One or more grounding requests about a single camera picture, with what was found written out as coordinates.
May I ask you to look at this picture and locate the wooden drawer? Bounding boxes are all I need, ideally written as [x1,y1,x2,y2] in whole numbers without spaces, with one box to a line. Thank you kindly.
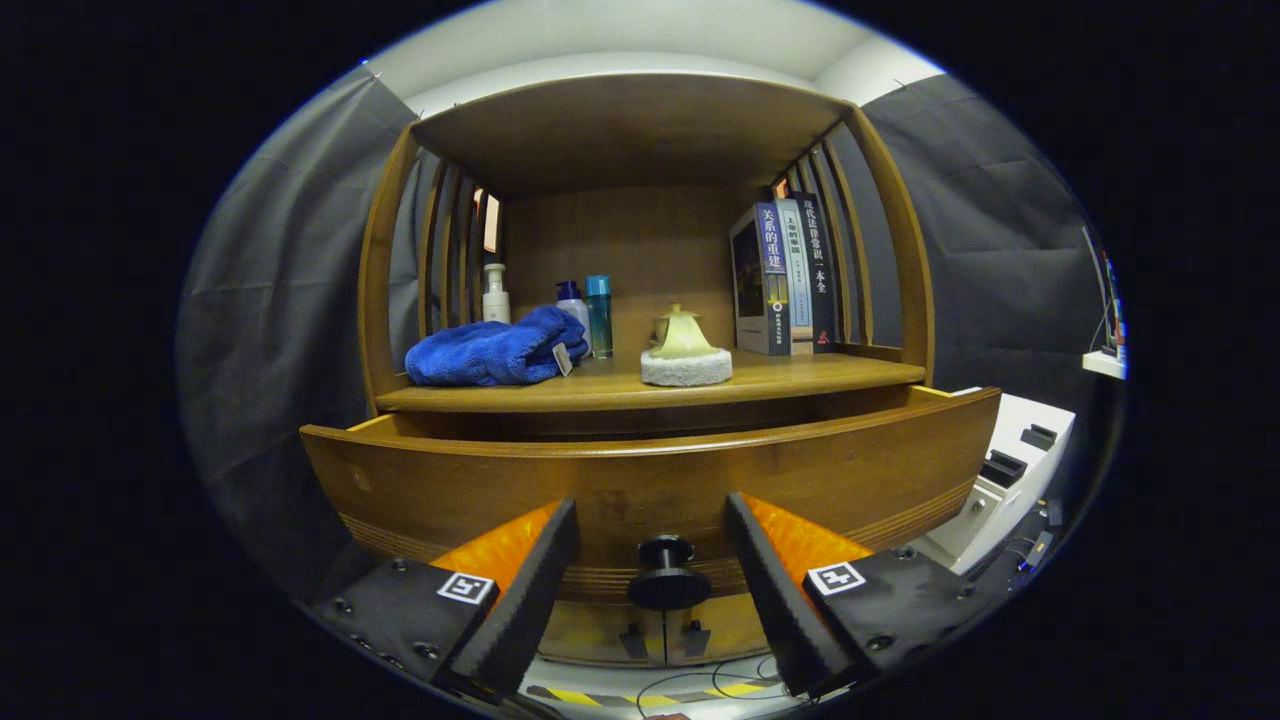
[300,385,1001,606]

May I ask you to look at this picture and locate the book with pale spine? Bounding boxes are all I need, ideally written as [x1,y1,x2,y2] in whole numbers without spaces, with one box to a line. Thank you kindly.
[775,198,814,356]

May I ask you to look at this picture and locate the wooden cabinet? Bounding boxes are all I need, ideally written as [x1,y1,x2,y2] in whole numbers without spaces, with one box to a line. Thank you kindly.
[357,72,936,668]

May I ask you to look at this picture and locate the book with purple spine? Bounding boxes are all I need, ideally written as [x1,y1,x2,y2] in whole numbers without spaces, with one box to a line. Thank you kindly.
[729,203,791,356]

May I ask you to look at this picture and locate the black drawer knob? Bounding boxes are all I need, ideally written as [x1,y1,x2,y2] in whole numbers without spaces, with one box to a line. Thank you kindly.
[627,535,713,612]

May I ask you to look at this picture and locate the white bottle with blue cap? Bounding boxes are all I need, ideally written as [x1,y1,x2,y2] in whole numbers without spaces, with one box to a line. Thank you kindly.
[556,280,591,341]

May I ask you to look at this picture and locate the green brush with white pad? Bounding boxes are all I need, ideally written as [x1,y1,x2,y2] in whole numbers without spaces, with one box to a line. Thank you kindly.
[640,303,734,388]

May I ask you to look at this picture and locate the teal bottle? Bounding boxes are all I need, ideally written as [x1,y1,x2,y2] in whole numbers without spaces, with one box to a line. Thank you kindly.
[586,275,614,360]

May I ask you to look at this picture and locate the black floor cables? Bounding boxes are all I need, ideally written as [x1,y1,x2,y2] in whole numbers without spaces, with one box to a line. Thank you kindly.
[635,655,791,719]

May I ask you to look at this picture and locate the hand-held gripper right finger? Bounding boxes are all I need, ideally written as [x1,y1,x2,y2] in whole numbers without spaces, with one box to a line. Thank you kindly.
[725,492,991,699]

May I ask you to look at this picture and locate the blue towel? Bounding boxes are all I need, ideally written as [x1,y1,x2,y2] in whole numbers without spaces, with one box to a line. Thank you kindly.
[405,305,591,388]

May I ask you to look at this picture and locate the white side cabinet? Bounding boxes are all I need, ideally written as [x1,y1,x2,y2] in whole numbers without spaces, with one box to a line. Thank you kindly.
[910,392,1076,576]

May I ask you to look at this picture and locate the book with black spine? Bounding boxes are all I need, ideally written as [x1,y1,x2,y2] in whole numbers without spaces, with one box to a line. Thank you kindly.
[798,192,837,353]

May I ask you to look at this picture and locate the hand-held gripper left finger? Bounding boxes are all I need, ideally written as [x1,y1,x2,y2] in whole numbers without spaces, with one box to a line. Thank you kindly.
[315,497,581,707]

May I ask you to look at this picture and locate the wooden countertop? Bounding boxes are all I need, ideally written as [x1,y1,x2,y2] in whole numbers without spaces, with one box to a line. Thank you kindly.
[375,347,928,414]

